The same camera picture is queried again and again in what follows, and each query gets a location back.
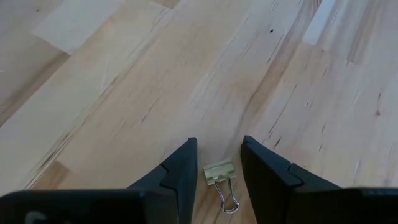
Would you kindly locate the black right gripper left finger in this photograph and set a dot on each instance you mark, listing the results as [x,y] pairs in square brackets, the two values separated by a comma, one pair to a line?
[174,186]

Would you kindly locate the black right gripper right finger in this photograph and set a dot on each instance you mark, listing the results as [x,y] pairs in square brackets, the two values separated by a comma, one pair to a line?
[267,186]

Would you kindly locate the gold binder clip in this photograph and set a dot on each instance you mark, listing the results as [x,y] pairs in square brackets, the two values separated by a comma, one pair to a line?
[219,171]

